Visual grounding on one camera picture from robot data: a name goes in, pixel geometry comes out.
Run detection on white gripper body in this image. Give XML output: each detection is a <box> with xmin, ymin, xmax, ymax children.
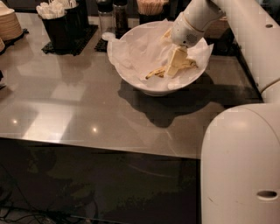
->
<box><xmin>171</xmin><ymin>12</ymin><xmax>204</xmax><ymax>48</ymax></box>

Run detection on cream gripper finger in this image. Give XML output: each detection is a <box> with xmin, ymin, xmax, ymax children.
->
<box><xmin>165</xmin><ymin>46</ymin><xmax>188</xmax><ymax>76</ymax></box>
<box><xmin>161</xmin><ymin>28</ymin><xmax>171</xmax><ymax>42</ymax></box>

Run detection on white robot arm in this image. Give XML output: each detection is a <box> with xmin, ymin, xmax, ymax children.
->
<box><xmin>171</xmin><ymin>0</ymin><xmax>280</xmax><ymax>224</ymax></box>

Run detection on white bowl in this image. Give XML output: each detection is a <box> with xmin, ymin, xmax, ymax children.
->
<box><xmin>112</xmin><ymin>20</ymin><xmax>212</xmax><ymax>97</ymax></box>

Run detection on wooden stirrer cup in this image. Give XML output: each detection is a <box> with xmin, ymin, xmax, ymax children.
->
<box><xmin>136</xmin><ymin>0</ymin><xmax>169</xmax><ymax>24</ymax></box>

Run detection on white paper liner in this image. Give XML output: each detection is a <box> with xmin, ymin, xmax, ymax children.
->
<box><xmin>106</xmin><ymin>18</ymin><xmax>214</xmax><ymax>91</ymax></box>

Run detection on pepper grinder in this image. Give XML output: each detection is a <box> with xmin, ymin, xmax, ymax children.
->
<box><xmin>113</xmin><ymin>0</ymin><xmax>129</xmax><ymax>38</ymax></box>

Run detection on salt grinder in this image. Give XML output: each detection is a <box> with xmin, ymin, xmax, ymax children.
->
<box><xmin>96</xmin><ymin>0</ymin><xmax>116</xmax><ymax>41</ymax></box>

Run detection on small black mat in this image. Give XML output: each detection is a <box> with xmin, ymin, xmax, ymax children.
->
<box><xmin>94</xmin><ymin>38</ymin><xmax>108</xmax><ymax>53</ymax></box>

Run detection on black rubber mat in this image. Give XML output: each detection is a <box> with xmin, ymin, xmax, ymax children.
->
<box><xmin>42</xmin><ymin>24</ymin><xmax>98</xmax><ymax>56</ymax></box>

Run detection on black cutlery holder rear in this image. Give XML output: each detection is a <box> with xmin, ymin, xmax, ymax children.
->
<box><xmin>66</xmin><ymin>0</ymin><xmax>89</xmax><ymax>32</ymax></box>

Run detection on black cutlery holder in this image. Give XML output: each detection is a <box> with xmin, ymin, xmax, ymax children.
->
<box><xmin>66</xmin><ymin>0</ymin><xmax>89</xmax><ymax>32</ymax></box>
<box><xmin>36</xmin><ymin>1</ymin><xmax>69</xmax><ymax>39</ymax></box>

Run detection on black cutlery holder front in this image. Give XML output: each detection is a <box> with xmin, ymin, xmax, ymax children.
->
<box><xmin>36</xmin><ymin>1</ymin><xmax>69</xmax><ymax>39</ymax></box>

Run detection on black floor cables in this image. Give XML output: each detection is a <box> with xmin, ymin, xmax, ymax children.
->
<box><xmin>0</xmin><ymin>163</ymin><xmax>100</xmax><ymax>224</ymax></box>

